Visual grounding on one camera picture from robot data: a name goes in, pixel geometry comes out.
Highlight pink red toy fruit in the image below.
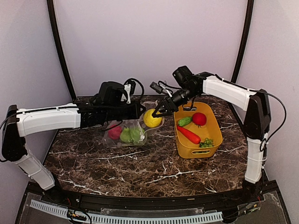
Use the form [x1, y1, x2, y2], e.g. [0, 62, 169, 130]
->
[108, 126, 122, 140]

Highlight right black frame post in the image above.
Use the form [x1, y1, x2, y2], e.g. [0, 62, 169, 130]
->
[231, 0, 254, 84]

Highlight white slotted cable duct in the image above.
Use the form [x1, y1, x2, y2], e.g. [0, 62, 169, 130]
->
[30, 199, 223, 224]

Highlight black frame post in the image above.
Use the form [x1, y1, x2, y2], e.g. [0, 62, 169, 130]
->
[46, 0, 77, 101]
[231, 0, 254, 84]

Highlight yellow toy lemon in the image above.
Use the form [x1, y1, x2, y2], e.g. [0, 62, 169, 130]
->
[143, 109, 162, 128]

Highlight green toy grapes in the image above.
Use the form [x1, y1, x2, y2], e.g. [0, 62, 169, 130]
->
[199, 138, 214, 148]

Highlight black front rail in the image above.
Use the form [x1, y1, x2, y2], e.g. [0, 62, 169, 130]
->
[23, 182, 281, 213]

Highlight green toy cucumber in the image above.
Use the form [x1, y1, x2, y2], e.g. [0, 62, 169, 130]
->
[178, 116, 192, 127]

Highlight yellow plastic basket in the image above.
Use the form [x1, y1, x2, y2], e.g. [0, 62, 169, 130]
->
[174, 102, 223, 159]

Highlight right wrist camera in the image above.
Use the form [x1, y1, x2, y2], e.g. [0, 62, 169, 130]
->
[150, 81, 173, 97]

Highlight red toy chili pepper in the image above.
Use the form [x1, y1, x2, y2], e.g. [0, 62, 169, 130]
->
[177, 126, 201, 144]

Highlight clear zip top bag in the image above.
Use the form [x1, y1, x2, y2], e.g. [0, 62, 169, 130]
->
[102, 114, 164, 148]

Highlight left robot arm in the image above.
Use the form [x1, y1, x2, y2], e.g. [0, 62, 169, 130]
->
[0, 78, 145, 203]

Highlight red toy tomato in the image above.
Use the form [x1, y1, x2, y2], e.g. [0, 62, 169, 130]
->
[192, 112, 207, 126]

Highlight green toy pear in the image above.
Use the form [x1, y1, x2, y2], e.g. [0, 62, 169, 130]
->
[120, 127, 133, 143]

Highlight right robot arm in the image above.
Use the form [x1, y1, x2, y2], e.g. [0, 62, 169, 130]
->
[152, 66, 271, 203]

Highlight left black frame post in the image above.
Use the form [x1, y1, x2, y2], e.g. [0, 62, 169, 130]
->
[46, 0, 77, 101]

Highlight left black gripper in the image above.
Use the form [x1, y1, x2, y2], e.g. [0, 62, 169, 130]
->
[104, 100, 146, 121]

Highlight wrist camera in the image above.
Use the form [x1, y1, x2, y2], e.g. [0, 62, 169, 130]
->
[121, 78, 136, 104]
[150, 81, 173, 97]

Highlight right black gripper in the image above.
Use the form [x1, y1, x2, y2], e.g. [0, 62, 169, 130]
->
[152, 85, 199, 117]

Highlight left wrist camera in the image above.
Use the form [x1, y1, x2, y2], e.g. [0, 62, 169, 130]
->
[121, 78, 136, 104]

